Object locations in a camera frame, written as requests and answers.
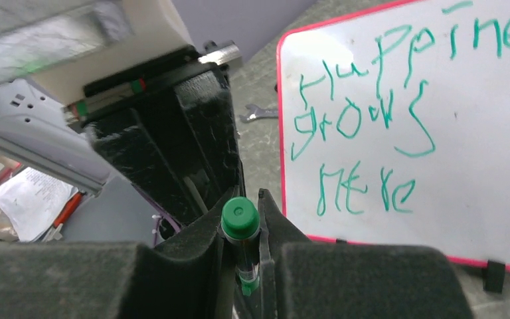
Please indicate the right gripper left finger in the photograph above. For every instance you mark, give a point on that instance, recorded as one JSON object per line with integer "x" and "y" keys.
{"x": 188, "y": 276}

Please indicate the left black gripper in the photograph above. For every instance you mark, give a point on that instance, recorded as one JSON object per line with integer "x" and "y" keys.
{"x": 207, "y": 155}

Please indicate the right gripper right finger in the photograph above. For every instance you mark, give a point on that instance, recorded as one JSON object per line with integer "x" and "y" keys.
{"x": 306, "y": 279}

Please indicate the white green marker pen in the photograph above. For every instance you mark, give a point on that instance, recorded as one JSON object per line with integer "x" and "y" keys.
{"x": 247, "y": 259}

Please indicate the green marker cap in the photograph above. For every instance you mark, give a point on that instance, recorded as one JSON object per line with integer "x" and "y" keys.
{"x": 240, "y": 220}

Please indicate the pink framed whiteboard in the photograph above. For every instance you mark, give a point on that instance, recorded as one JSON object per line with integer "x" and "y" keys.
{"x": 395, "y": 128}

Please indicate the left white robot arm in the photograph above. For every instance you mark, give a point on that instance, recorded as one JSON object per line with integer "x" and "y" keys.
{"x": 167, "y": 125}

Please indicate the silver open-end wrench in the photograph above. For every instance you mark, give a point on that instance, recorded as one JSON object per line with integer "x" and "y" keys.
{"x": 255, "y": 112}

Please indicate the white paper sheets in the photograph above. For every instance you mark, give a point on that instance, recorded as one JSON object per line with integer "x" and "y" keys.
{"x": 32, "y": 200}

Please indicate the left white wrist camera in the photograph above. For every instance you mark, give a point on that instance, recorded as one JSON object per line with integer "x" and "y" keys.
{"x": 64, "y": 45}

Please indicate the orange handled tool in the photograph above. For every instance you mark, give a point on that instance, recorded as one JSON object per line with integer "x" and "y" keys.
{"x": 54, "y": 233}

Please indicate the aluminium extrusion rail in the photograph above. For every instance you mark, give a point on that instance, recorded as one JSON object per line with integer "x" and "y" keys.
{"x": 80, "y": 168}

